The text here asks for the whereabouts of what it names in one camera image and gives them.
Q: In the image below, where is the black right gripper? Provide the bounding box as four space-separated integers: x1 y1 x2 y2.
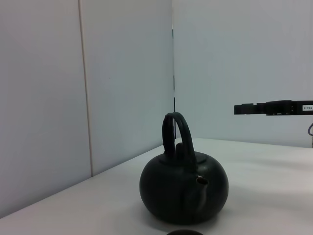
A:
234 100 313 116

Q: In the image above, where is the black round teapot with handle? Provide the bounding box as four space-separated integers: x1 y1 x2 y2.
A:
139 112 230 226

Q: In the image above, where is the small dark teacup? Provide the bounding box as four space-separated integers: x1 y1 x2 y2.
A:
166 229 203 235

